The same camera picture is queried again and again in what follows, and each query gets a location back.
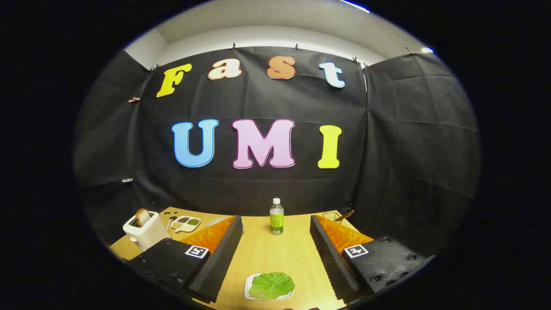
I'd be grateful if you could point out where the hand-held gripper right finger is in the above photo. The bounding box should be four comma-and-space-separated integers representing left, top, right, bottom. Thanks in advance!
309, 214, 427, 304

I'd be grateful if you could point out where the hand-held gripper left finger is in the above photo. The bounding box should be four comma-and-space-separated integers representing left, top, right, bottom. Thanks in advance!
122, 215, 244, 304

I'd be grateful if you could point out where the green lettuce leaf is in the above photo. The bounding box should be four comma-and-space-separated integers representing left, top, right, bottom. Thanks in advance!
249, 272, 296, 300

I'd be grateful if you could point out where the white rounded square plate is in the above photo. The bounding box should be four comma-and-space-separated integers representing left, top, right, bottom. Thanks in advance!
244, 273, 295, 301

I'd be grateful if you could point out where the white oval plate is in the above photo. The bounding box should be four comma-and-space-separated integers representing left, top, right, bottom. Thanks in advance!
205, 217, 245, 235

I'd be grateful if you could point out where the white divided bean tray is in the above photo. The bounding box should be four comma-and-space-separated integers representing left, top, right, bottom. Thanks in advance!
169, 216, 201, 233

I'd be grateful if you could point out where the green label drink bottle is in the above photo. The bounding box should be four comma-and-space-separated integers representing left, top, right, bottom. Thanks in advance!
269, 198, 285, 236

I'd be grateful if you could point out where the white toaster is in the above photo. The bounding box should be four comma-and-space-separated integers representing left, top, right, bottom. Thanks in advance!
123, 211, 172, 251

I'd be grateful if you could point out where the black backdrop cloth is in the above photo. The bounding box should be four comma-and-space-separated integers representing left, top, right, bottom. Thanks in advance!
73, 45, 480, 259

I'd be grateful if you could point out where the wire rack with wooden handle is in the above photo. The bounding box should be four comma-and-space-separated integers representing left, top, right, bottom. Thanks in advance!
323, 210, 355, 224

